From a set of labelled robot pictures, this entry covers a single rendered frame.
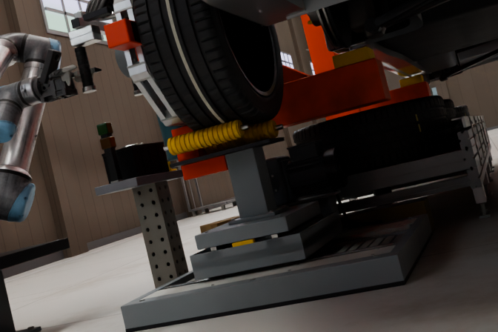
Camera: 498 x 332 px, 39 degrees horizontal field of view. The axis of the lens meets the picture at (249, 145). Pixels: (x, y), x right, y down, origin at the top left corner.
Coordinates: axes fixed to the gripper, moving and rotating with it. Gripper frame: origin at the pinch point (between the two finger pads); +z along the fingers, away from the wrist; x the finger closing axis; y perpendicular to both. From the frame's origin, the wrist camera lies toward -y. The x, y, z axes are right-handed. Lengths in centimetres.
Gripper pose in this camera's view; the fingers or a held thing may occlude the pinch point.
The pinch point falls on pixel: (89, 66)
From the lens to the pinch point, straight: 235.4
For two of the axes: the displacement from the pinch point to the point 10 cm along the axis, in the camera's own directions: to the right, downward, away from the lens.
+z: 9.1, -2.3, -3.3
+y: 2.3, 9.7, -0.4
